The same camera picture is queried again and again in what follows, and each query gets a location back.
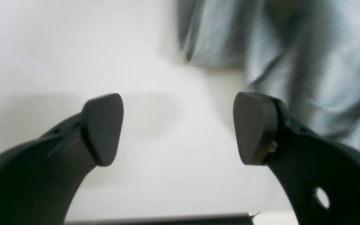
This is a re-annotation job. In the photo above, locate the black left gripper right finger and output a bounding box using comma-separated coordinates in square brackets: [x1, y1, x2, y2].
[233, 92, 360, 225]

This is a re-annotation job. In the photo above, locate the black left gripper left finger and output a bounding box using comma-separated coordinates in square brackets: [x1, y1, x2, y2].
[0, 93, 124, 225]

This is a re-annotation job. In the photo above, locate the grey T-shirt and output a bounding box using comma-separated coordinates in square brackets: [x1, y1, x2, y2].
[176, 0, 360, 150]

